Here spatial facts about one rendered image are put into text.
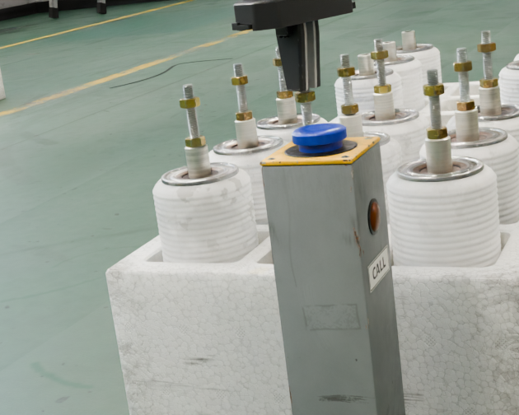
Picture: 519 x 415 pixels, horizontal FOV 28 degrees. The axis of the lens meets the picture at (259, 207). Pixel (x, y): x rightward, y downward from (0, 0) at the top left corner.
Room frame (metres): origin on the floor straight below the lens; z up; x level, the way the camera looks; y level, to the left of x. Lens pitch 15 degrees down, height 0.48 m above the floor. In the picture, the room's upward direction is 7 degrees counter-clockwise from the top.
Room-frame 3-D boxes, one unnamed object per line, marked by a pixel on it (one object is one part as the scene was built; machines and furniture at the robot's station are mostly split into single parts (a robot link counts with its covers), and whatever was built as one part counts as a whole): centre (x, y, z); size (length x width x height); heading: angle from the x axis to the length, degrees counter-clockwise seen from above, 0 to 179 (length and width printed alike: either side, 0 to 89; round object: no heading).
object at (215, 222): (0.98, 0.05, 0.16); 0.10 x 0.10 x 0.18
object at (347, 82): (1.03, -0.10, 0.30); 0.01 x 0.01 x 0.08
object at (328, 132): (0.74, -0.05, 0.32); 0.04 x 0.04 x 0.02
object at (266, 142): (1.08, 0.00, 0.25); 0.08 x 0.08 x 0.01
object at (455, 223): (0.88, -0.16, 0.16); 0.10 x 0.10 x 0.18
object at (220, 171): (0.98, 0.05, 0.25); 0.08 x 0.08 x 0.01
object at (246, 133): (1.08, 0.00, 0.26); 0.02 x 0.02 x 0.03
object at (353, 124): (1.03, -0.10, 0.26); 0.02 x 0.02 x 0.03
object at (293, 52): (0.92, -0.04, 0.36); 0.03 x 0.02 x 0.06; 40
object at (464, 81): (0.98, -0.21, 0.30); 0.01 x 0.01 x 0.08
